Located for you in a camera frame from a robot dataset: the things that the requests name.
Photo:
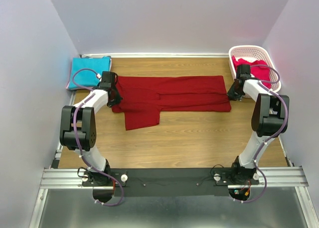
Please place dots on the magenta t-shirt in basket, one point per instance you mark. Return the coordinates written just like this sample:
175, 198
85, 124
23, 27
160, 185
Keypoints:
257, 70

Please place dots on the folded cyan t-shirt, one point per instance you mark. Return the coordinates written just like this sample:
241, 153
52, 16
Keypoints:
88, 67

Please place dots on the pink plastic laundry basket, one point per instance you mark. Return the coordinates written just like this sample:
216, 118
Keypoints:
251, 53

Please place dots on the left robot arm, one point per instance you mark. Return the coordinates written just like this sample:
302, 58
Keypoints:
78, 125

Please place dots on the dark red t-shirt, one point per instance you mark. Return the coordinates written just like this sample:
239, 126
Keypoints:
144, 98

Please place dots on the front aluminium rail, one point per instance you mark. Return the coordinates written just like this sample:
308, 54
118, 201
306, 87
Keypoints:
276, 177

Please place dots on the aluminium table edge rail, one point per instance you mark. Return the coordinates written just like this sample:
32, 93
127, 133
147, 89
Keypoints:
156, 55

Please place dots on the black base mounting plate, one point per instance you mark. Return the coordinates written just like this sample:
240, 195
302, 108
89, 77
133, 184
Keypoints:
216, 181

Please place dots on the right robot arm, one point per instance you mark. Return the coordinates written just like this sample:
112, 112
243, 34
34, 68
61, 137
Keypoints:
269, 120

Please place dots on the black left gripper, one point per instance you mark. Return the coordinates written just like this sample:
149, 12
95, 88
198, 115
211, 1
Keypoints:
117, 99

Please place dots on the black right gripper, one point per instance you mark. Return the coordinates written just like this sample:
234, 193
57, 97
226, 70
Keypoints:
232, 96

